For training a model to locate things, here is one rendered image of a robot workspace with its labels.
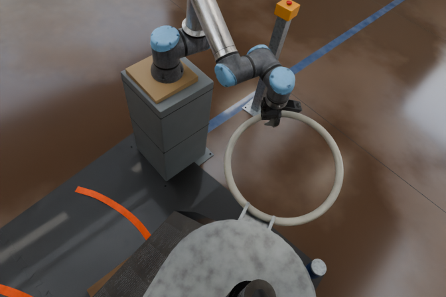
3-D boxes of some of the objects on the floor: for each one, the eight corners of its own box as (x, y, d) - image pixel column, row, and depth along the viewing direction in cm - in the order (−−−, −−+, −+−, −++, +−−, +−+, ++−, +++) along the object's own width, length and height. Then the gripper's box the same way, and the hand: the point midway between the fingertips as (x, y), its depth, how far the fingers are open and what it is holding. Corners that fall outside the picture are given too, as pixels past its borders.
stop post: (270, 108, 288) (308, 4, 201) (258, 120, 278) (293, 15, 191) (253, 97, 295) (285, -9, 208) (241, 108, 284) (268, 1, 197)
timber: (135, 258, 195) (132, 254, 186) (145, 274, 191) (143, 270, 181) (91, 293, 181) (86, 290, 172) (101, 310, 177) (96, 307, 167)
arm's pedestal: (127, 147, 245) (107, 69, 177) (176, 118, 269) (174, 39, 201) (164, 191, 227) (158, 122, 159) (214, 155, 250) (225, 82, 182)
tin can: (314, 260, 207) (321, 256, 197) (322, 276, 202) (329, 272, 192) (302, 266, 204) (308, 261, 194) (309, 281, 199) (316, 277, 189)
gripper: (262, 87, 123) (257, 111, 143) (265, 113, 119) (259, 133, 138) (283, 87, 123) (275, 110, 143) (287, 113, 119) (278, 132, 138)
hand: (274, 120), depth 139 cm, fingers closed on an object, 4 cm apart
